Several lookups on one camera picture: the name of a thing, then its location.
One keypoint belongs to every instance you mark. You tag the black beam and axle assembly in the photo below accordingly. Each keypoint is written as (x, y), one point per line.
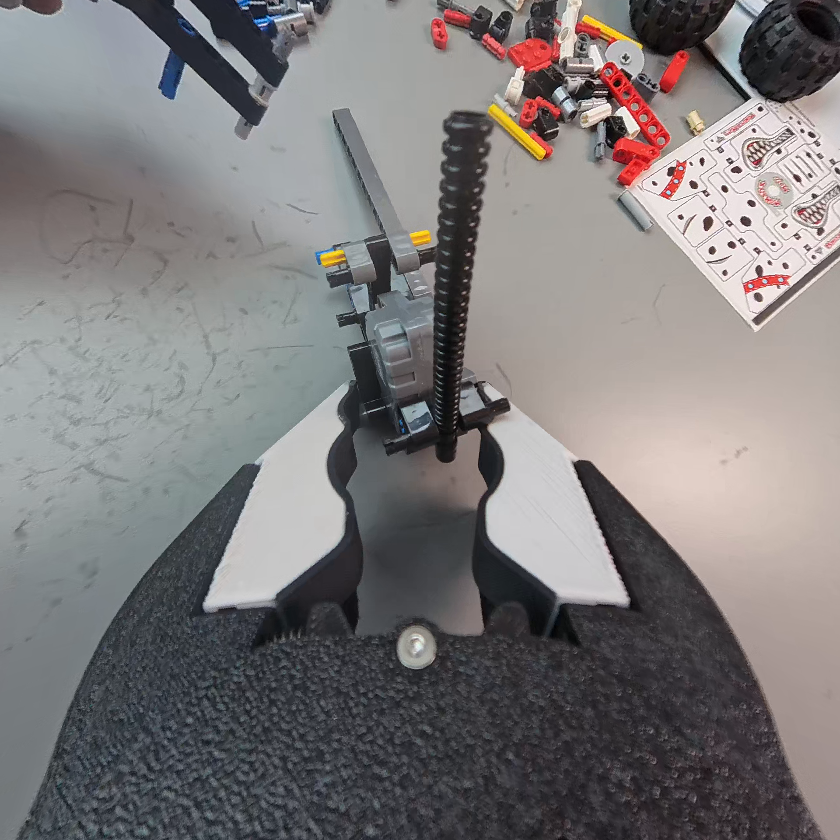
(207, 65)

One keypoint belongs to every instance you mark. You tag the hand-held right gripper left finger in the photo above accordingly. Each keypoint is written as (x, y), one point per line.
(282, 525)

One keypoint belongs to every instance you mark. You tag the tan pin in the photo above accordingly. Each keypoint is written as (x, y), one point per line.
(694, 123)

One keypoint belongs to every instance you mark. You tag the sticker sheet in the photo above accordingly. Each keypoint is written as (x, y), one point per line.
(741, 223)

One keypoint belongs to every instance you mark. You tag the grey desk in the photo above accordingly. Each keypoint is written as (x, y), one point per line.
(131, 328)

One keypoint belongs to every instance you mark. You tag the yellow technic beam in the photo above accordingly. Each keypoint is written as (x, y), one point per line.
(518, 131)

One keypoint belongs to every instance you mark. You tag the grey technic tube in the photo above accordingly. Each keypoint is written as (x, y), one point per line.
(635, 210)

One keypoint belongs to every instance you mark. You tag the pile of red white parts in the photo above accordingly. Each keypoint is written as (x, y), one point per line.
(630, 98)

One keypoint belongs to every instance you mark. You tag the pile of blue black pins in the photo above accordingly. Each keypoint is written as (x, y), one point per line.
(298, 13)

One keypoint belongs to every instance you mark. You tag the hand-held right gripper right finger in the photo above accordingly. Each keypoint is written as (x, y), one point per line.
(551, 525)

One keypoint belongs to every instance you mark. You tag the black toy tire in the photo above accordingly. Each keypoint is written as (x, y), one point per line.
(787, 59)
(676, 26)

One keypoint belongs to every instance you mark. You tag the partly built toy chassis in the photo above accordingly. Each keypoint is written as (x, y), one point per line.
(394, 341)

